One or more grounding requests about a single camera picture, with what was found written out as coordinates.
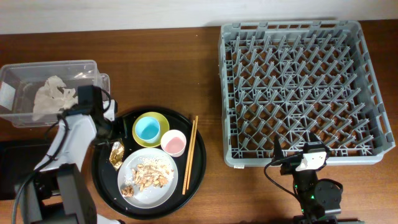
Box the white napkin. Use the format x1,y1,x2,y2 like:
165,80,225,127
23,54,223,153
32,75,78,121

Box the gold snack wrapper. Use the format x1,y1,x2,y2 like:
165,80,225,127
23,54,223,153
109,141,124,170

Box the yellow bowl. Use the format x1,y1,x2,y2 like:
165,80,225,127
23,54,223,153
132,112,170,147

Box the light blue cup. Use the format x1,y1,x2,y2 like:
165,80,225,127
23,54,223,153
134,116,160,143

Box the wooden chopstick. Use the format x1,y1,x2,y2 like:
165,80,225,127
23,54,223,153
185,116,198,190
182,120,195,195

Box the food scraps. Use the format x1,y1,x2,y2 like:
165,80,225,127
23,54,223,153
121,158,174,198

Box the pink cup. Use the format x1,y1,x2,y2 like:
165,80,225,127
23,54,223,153
160,129,187,157

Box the grey plate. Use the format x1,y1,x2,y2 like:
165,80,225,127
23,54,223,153
118,148,178,209

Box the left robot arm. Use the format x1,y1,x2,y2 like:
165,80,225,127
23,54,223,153
12,85,121,223

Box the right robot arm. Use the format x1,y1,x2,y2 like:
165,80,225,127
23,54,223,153
271,133,343,223

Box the grey dishwasher rack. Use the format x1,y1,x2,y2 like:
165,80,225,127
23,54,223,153
218,21,396,168

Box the clear plastic waste bin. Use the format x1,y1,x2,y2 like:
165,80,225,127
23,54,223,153
1,60,110,128

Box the round black tray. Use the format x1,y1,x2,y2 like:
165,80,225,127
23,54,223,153
91,107,206,220

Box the black rectangular tray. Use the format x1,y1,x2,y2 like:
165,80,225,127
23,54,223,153
1,139,51,200

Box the black cable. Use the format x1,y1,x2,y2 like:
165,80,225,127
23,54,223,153
263,154,304,215

